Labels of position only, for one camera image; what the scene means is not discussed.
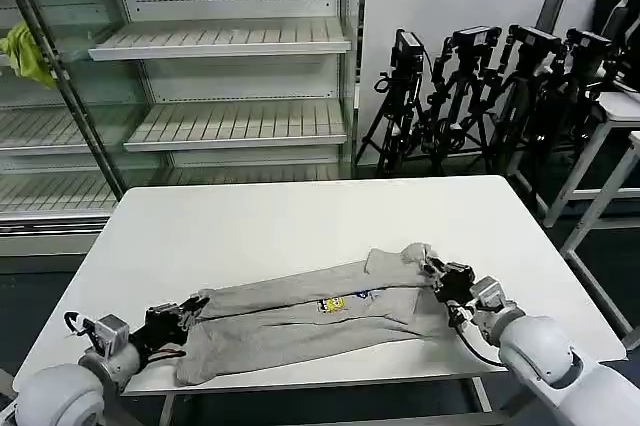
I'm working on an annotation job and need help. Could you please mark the grey metal frame table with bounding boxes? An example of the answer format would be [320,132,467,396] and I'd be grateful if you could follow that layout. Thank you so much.
[512,90,640,230]
[558,130,640,352]

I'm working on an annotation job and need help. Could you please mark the yellow-green cloth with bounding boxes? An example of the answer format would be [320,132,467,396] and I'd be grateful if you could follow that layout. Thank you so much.
[0,21,57,91]

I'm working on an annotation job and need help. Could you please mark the grey metal diagonal pole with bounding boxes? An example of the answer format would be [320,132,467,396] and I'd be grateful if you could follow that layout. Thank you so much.
[3,0,126,200]

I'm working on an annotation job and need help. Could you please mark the grey printed t-shirt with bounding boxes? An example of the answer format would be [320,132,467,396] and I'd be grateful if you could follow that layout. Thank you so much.
[174,241,454,388]

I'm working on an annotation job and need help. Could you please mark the grey table leg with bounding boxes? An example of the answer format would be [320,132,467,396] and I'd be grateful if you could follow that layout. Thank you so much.
[158,393,177,426]
[471,376,494,415]

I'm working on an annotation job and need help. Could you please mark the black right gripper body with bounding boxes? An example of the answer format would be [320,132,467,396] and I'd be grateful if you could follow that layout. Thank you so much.
[433,261,477,305]

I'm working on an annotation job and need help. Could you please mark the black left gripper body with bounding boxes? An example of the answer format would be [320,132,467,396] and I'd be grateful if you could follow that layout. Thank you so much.
[130,303,188,355]

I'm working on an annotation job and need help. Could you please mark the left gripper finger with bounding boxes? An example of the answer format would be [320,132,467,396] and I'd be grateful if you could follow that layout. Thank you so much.
[177,296,211,317]
[179,309,204,332]

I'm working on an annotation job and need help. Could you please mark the glass-sided display cabinet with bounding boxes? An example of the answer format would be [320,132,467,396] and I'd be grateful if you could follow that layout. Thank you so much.
[0,0,174,258]

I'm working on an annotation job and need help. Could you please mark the white empty shelf unit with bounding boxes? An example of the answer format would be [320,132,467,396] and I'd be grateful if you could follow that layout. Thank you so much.
[88,0,362,183]

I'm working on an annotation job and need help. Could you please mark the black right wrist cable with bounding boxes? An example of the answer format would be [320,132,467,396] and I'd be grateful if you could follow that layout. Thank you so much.
[446,299,505,368]

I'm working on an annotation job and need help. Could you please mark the black monitor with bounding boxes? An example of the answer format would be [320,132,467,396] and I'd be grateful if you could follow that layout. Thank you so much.
[592,0,640,93]

